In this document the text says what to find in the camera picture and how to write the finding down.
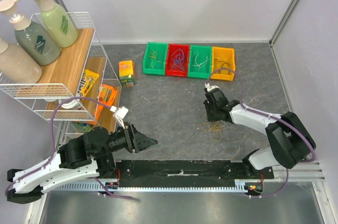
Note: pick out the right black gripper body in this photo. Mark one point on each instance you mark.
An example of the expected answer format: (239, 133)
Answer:
(211, 113)

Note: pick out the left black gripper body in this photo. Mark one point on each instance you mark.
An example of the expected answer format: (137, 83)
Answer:
(125, 130)

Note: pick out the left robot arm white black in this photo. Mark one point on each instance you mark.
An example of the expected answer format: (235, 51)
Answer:
(87, 156)

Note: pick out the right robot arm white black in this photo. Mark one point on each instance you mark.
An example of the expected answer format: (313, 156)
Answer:
(289, 141)

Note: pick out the orange toy package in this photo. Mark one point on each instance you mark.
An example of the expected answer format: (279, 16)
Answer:
(107, 96)

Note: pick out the yellow bin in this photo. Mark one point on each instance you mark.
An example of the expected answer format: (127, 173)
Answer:
(223, 58)

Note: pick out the colourful box on lower shelf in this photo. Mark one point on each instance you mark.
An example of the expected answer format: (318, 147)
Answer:
(81, 127)

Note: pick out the green bin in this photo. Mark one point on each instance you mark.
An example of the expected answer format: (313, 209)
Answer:
(200, 62)
(154, 61)

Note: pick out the red bin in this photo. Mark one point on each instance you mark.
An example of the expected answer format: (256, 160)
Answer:
(177, 61)

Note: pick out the yellow green small box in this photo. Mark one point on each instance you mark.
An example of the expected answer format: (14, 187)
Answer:
(127, 73)

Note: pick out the white tape roll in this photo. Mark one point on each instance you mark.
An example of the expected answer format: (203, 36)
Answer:
(72, 105)

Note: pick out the yellow candy bag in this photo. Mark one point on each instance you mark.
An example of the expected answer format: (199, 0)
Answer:
(87, 81)

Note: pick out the left green bin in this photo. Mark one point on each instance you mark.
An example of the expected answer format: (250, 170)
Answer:
(154, 61)

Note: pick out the beige pump bottle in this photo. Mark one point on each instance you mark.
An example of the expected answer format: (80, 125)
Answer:
(16, 63)

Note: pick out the dark green pump bottle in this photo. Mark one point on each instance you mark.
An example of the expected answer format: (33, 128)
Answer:
(34, 39)

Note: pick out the light green pump bottle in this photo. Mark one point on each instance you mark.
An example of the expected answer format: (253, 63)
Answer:
(57, 23)

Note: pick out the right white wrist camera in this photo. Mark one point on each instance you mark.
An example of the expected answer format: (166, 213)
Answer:
(208, 87)

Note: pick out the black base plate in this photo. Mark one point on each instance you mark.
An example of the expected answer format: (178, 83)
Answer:
(184, 172)

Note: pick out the white wire shelf rack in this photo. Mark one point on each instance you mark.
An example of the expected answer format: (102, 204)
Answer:
(61, 80)

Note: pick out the slotted cable duct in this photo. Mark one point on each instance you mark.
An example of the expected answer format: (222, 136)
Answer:
(235, 187)

